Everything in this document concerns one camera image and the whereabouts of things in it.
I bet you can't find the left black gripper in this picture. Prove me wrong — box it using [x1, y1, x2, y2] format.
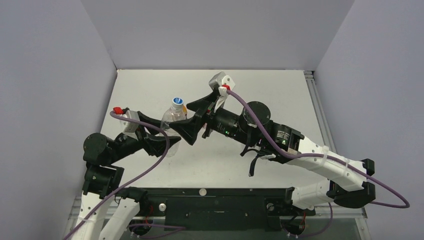
[109, 111, 181, 163]

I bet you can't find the clear bottle blue cap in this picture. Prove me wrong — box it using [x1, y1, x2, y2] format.
[159, 97, 187, 159]

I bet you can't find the white bottle cap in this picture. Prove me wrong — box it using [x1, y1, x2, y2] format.
[198, 188, 207, 196]

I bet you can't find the orange blue label bottle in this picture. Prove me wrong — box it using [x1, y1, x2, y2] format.
[181, 105, 188, 120]

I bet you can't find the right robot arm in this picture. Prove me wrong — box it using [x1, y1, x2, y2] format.
[170, 90, 376, 214]

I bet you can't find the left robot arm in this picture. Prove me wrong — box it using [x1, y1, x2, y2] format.
[64, 107, 181, 240]

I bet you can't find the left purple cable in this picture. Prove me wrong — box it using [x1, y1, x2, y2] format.
[62, 110, 186, 240]

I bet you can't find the purple cable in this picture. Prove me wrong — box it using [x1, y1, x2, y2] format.
[62, 110, 186, 240]
[225, 88, 411, 240]

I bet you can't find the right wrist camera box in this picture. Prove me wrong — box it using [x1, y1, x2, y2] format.
[208, 71, 236, 113]

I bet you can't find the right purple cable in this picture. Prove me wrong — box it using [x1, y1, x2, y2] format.
[225, 88, 411, 240]

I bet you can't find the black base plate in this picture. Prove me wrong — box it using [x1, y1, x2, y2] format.
[127, 187, 316, 236]

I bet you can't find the aluminium rail frame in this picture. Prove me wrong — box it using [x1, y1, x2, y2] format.
[67, 70, 372, 240]

